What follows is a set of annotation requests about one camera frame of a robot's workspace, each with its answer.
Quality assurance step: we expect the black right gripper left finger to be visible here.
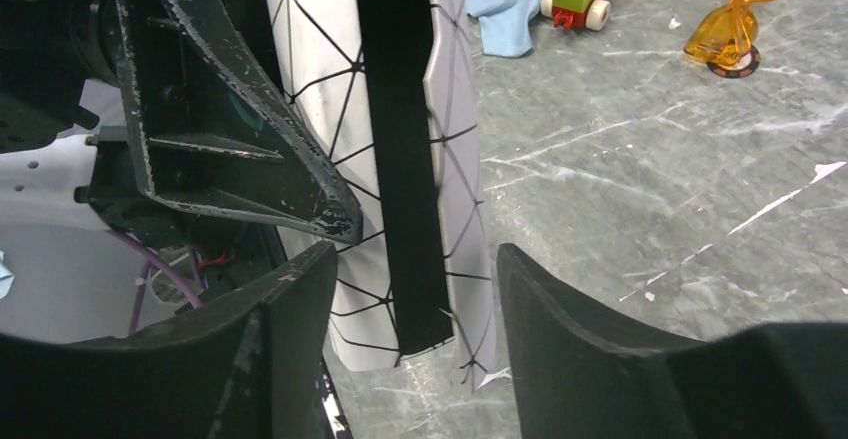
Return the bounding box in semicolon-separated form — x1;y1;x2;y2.
1;241;337;439

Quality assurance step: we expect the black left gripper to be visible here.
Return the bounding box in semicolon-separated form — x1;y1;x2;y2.
1;0;363;287

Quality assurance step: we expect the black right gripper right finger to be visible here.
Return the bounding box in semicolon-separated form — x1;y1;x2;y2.
497;243;847;439

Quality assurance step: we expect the white geometric glasses case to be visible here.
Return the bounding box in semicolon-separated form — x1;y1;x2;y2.
267;0;496;389

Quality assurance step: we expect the light blue cleaning cloth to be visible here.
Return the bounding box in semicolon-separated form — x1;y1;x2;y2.
465;0;541;58

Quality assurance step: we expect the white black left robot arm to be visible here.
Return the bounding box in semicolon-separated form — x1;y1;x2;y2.
1;0;364;292

